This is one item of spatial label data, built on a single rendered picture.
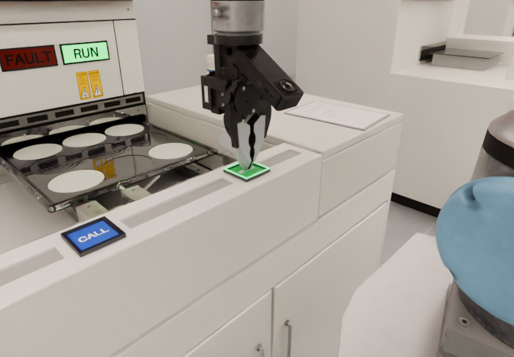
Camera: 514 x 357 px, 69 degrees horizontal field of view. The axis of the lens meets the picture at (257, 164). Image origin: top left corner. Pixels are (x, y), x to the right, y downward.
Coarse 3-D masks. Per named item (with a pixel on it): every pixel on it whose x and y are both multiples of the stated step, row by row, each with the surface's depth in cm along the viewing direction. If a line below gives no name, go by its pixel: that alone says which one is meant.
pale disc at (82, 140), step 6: (72, 138) 95; (78, 138) 95; (84, 138) 95; (90, 138) 95; (96, 138) 95; (102, 138) 95; (66, 144) 91; (72, 144) 91; (78, 144) 91; (84, 144) 91; (90, 144) 91
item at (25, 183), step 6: (0, 156) 84; (0, 162) 81; (6, 162) 80; (6, 168) 78; (12, 168) 78; (12, 174) 76; (18, 174) 75; (18, 180) 73; (24, 180) 72; (24, 186) 71; (30, 186) 70; (30, 192) 69; (36, 192) 68; (36, 198) 67; (42, 198) 66; (42, 204) 65; (48, 204) 64
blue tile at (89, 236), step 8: (96, 224) 47; (104, 224) 47; (80, 232) 46; (88, 232) 46; (96, 232) 46; (104, 232) 46; (112, 232) 46; (72, 240) 44; (80, 240) 44; (88, 240) 44; (96, 240) 44; (104, 240) 44; (80, 248) 43
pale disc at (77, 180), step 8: (64, 176) 75; (72, 176) 75; (80, 176) 75; (88, 176) 75; (96, 176) 75; (48, 184) 72; (56, 184) 72; (64, 184) 72; (72, 184) 72; (80, 184) 72; (88, 184) 72; (96, 184) 72; (64, 192) 69
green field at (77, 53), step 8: (64, 48) 90; (72, 48) 91; (80, 48) 93; (88, 48) 94; (96, 48) 95; (104, 48) 97; (64, 56) 90; (72, 56) 92; (80, 56) 93; (88, 56) 94; (96, 56) 96; (104, 56) 97
